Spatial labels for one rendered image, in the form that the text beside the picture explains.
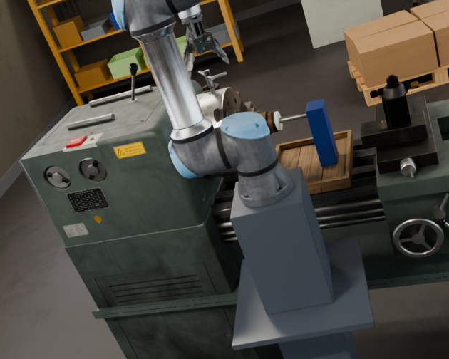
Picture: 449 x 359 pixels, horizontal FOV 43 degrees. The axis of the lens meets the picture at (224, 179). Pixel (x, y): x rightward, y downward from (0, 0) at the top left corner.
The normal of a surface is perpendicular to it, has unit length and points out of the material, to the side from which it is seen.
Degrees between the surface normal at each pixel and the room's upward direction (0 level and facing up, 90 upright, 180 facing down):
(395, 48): 90
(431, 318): 0
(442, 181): 90
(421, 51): 90
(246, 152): 90
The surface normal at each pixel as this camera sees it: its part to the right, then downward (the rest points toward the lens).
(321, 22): -0.10, 0.49
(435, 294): -0.32, -0.84
